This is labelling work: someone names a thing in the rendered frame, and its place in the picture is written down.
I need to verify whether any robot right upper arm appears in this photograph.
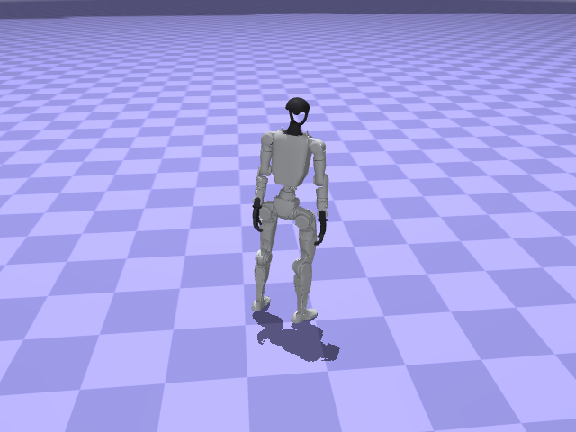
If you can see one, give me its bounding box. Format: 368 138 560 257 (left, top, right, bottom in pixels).
309 138 326 186

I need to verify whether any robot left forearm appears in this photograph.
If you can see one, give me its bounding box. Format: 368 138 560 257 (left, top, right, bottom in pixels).
253 164 268 206

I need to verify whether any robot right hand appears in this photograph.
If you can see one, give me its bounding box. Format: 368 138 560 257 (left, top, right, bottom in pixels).
314 211 328 246

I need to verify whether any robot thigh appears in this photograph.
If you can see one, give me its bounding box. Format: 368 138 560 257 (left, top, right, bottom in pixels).
292 206 318 275
257 201 278 266

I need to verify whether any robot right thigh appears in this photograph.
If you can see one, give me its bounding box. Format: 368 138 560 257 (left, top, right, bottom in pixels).
292 206 318 275

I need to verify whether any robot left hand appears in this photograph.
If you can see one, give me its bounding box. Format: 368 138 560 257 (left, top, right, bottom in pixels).
252 197 263 232

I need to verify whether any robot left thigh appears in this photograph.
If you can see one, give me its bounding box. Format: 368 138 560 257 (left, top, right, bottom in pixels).
257 201 278 266

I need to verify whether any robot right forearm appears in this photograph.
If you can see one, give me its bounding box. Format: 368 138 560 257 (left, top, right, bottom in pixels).
316 175 329 217

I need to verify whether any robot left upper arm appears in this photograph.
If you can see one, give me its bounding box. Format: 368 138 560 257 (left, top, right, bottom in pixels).
259 131 276 176

